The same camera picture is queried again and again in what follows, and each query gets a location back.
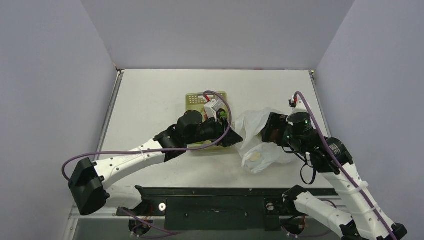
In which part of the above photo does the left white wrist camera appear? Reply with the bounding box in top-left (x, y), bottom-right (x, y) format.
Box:
top-left (203, 99), bottom-right (224, 122)

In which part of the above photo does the fake dark mangosteen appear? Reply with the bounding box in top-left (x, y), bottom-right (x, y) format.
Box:
top-left (217, 110), bottom-right (228, 120)

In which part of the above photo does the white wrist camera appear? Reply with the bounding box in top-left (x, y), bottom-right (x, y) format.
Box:
top-left (203, 99), bottom-right (224, 122)
top-left (288, 95), bottom-right (309, 116)

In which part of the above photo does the white plastic bag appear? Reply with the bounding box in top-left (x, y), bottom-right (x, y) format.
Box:
top-left (232, 107), bottom-right (294, 174)

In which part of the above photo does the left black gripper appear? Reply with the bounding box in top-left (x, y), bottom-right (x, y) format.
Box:
top-left (185, 114), bottom-right (242, 148)

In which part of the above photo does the aluminium frame rail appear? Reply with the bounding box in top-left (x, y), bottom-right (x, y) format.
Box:
top-left (61, 70), bottom-right (166, 220)

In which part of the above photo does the beige perforated plastic basket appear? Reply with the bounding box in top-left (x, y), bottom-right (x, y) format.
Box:
top-left (185, 91), bottom-right (228, 151)

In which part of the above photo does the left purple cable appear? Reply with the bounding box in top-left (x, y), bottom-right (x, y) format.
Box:
top-left (61, 90), bottom-right (233, 240)

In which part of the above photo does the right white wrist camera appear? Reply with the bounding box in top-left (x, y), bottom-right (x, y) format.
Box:
top-left (288, 95), bottom-right (309, 116)

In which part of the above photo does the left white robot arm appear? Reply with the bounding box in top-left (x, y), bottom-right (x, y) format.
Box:
top-left (67, 110), bottom-right (243, 216)

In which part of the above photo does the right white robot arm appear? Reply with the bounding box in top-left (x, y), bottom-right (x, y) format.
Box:
top-left (261, 112), bottom-right (408, 240)

